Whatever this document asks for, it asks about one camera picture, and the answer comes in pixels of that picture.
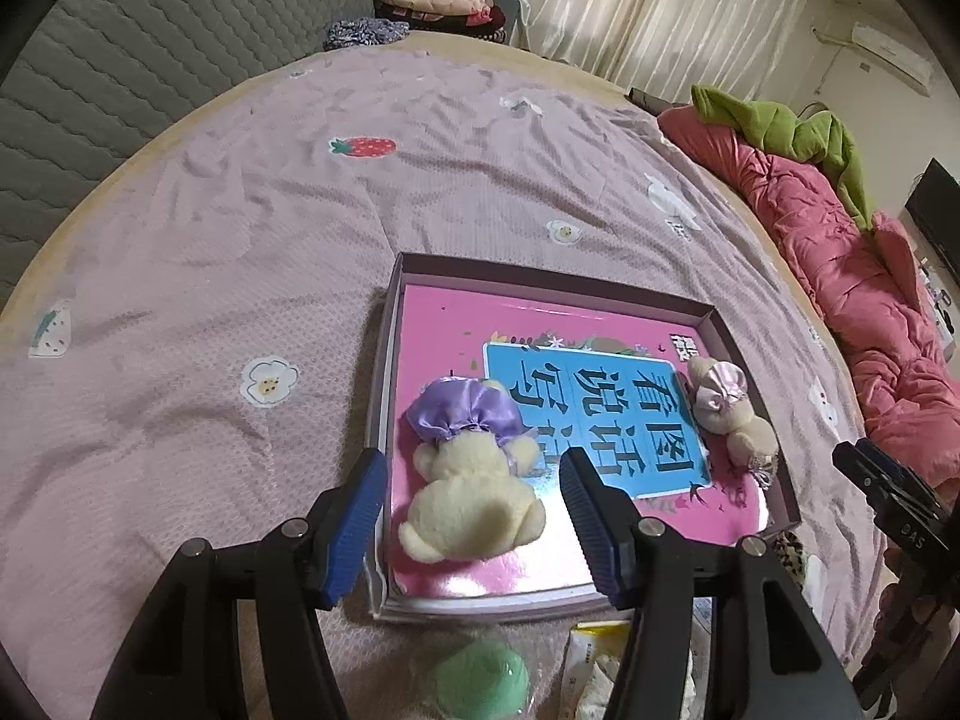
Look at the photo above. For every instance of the purple cardboard box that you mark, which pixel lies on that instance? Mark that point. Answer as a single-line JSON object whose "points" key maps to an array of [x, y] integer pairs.
{"points": [[525, 270]]}

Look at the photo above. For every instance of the grey quilted headboard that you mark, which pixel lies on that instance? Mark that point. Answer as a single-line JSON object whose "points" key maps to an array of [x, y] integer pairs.
{"points": [[150, 52]]}

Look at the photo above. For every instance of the cream striped curtain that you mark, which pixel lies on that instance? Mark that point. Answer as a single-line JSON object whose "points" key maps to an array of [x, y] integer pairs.
{"points": [[637, 0]]}

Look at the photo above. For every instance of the dark folded garment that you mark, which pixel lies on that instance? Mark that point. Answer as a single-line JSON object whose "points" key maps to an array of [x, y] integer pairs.
{"points": [[465, 21]]}

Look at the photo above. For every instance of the green round sponge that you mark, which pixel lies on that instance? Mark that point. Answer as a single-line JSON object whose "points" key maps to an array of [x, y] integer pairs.
{"points": [[480, 679]]}

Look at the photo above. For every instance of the pink folded garment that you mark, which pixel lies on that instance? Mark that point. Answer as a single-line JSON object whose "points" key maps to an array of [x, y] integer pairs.
{"points": [[424, 4]]}

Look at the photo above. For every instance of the pink picture book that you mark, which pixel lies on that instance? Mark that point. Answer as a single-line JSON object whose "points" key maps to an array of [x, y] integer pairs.
{"points": [[435, 330]]}

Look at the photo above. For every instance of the dark cloth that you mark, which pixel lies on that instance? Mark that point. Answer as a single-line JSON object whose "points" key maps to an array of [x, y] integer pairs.
{"points": [[645, 97]]}

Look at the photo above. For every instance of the white air conditioner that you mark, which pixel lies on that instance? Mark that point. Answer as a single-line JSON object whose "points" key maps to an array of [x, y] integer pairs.
{"points": [[892, 56]]}

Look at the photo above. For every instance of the cream plush bear pink hat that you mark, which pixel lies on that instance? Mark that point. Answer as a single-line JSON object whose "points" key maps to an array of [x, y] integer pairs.
{"points": [[716, 397]]}

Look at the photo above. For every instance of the black television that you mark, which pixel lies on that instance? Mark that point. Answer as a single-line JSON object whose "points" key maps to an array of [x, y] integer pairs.
{"points": [[937, 214]]}

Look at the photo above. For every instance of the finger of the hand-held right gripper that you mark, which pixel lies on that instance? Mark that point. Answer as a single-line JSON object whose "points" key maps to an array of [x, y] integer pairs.
{"points": [[889, 463], [911, 529]]}

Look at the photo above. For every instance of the cream plush bear purple skirt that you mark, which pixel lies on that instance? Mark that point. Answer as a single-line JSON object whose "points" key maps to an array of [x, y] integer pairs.
{"points": [[472, 502]]}

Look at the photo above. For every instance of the leopard print scrunchie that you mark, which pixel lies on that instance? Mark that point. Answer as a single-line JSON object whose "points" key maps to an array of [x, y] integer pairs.
{"points": [[793, 556]]}

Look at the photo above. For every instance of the pink printed bedsheet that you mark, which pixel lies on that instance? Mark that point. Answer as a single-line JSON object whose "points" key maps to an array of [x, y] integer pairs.
{"points": [[225, 240]]}

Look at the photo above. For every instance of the green blanket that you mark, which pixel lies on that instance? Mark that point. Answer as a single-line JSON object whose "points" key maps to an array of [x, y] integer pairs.
{"points": [[787, 127]]}

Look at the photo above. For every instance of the cream floral cloth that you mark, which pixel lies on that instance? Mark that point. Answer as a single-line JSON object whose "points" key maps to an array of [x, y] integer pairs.
{"points": [[600, 690]]}

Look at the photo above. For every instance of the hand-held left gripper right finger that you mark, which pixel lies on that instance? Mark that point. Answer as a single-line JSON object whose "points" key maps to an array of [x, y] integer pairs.
{"points": [[589, 517]]}

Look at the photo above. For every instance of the pink quilt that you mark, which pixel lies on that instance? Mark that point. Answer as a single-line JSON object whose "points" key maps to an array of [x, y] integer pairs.
{"points": [[825, 240]]}

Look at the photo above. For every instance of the blue patterned cloth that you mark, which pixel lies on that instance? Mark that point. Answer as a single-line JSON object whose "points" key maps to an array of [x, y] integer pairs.
{"points": [[364, 34]]}

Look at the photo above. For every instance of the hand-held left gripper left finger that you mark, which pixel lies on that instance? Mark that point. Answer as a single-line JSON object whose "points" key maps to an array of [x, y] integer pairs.
{"points": [[356, 517]]}

